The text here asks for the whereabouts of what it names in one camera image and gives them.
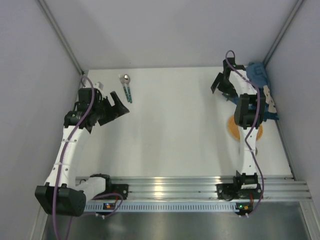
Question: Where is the aluminium frame post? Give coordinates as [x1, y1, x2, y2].
[262, 0, 306, 67]
[35, 0, 84, 75]

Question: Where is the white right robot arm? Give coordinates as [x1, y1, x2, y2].
[210, 57, 266, 190]

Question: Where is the round wooden plate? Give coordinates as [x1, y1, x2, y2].
[227, 115, 264, 142]

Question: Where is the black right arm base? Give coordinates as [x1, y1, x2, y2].
[216, 172, 262, 201]

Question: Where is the metal fork patterned handle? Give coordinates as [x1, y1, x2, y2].
[118, 74, 130, 103]

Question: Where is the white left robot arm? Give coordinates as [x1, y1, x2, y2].
[34, 87, 130, 217]

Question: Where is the blue cartoon placemat cloth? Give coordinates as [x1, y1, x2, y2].
[222, 61, 280, 122]

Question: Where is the left aluminium frame post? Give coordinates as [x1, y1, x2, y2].
[35, 0, 84, 75]

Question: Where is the aluminium mounting rail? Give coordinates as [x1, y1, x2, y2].
[74, 176, 312, 201]

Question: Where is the metal spoon patterned handle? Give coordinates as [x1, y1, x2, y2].
[123, 74, 133, 104]

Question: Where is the right aluminium frame post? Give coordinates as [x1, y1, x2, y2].
[262, 0, 306, 67]

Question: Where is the slotted grey cable duct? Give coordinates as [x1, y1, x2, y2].
[84, 201, 253, 213]

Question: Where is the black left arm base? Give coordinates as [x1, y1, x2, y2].
[106, 176, 129, 200]

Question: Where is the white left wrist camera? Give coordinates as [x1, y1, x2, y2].
[94, 81, 104, 92]

